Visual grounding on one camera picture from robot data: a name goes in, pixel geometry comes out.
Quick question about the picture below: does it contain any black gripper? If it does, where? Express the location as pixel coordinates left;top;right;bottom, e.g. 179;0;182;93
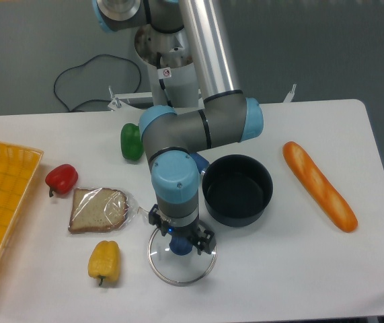
148;204;216;255

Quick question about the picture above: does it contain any glass lid blue knob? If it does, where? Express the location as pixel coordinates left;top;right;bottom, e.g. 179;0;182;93
147;229;217;287

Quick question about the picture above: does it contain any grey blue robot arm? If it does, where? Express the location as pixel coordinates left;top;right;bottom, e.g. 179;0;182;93
93;1;264;253

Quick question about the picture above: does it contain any yellow bell pepper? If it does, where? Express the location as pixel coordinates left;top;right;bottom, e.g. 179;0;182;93
87;240;121;287

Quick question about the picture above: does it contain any bread slice in plastic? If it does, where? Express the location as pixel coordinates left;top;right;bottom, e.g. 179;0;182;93
68;188;148;234

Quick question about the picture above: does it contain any green bell pepper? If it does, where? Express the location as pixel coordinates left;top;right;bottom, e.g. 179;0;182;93
120;123;144;162

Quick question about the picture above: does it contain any red bell pepper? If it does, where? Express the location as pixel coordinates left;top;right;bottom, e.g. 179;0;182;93
45;164;78;197

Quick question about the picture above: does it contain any orange baguette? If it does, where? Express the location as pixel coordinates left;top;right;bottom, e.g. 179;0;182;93
282;141;358;233

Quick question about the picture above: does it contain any dark saucepan blue handle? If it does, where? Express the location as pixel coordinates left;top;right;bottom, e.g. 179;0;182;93
191;153;273;227

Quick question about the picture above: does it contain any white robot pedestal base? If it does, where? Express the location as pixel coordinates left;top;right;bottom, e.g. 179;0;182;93
106;25;297;111

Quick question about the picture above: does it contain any black cable on floor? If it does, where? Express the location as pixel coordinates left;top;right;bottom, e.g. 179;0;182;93
53;54;143;112

